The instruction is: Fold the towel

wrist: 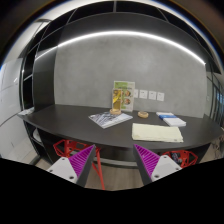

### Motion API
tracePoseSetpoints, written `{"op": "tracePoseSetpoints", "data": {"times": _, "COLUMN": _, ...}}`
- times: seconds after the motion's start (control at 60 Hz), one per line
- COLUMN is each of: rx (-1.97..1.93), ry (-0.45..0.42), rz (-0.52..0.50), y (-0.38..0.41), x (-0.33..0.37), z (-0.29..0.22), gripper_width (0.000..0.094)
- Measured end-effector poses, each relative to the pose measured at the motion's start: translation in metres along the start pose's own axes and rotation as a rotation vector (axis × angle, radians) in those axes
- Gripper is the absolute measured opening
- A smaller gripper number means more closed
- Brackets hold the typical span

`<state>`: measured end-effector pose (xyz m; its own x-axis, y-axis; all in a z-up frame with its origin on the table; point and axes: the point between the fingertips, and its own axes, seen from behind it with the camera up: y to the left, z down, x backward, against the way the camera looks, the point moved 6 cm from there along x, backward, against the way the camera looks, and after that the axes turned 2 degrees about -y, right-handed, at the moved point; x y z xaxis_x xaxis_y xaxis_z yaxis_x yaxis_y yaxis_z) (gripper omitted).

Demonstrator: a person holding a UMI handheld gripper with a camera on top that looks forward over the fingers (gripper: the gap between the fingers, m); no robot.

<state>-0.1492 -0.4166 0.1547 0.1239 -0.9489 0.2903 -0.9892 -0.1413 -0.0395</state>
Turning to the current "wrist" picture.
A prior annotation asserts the red metal stool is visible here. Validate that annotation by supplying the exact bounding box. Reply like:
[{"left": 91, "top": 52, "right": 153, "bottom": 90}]
[
  {"left": 53, "top": 139, "right": 105, "bottom": 189},
  {"left": 165, "top": 150, "right": 198, "bottom": 168}
]

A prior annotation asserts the green standing brochure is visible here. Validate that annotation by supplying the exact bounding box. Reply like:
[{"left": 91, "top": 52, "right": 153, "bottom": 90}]
[{"left": 114, "top": 81, "right": 135, "bottom": 112}]

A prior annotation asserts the blue white booklet stack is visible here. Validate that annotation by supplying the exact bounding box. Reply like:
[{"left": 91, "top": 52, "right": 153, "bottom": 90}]
[{"left": 156, "top": 112, "right": 186, "bottom": 127}]

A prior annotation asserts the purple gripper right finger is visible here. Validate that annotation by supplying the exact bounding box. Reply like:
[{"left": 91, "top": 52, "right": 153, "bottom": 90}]
[{"left": 133, "top": 144, "right": 181, "bottom": 185}]

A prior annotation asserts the gold trophy on wooden base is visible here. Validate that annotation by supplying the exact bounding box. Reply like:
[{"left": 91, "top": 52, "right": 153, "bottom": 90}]
[{"left": 110, "top": 88, "right": 122, "bottom": 115}]

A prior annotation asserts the curved LED light strip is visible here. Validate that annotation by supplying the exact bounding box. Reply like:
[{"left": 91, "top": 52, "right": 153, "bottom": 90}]
[{"left": 34, "top": 30, "right": 207, "bottom": 66}]

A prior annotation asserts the small round wooden coaster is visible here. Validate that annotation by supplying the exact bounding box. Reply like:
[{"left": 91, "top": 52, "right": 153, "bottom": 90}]
[{"left": 138, "top": 111, "right": 149, "bottom": 118}]

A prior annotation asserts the dark shelving unit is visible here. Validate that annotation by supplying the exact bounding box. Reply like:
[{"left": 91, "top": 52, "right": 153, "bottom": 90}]
[{"left": 20, "top": 14, "right": 68, "bottom": 111}]

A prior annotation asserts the open magazine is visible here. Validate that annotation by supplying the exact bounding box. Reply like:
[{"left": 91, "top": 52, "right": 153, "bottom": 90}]
[{"left": 89, "top": 112, "right": 132, "bottom": 129}]

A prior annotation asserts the red metal stool left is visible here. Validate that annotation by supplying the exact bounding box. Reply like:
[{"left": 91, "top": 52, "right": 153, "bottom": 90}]
[{"left": 53, "top": 139, "right": 105, "bottom": 189}]

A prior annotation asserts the white wall socket panel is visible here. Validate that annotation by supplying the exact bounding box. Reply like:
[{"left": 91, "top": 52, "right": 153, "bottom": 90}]
[{"left": 134, "top": 89, "right": 165, "bottom": 102}]

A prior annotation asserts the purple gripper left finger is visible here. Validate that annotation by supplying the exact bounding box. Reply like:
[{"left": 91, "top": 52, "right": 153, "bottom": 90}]
[{"left": 48, "top": 145, "right": 96, "bottom": 187}]

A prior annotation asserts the red metal stool right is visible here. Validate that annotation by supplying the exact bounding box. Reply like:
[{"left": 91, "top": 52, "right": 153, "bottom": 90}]
[{"left": 165, "top": 150, "right": 198, "bottom": 168}]

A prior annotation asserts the cream folded towel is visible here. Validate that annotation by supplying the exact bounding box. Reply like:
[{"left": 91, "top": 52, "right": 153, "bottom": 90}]
[{"left": 132, "top": 123, "right": 183, "bottom": 143}]

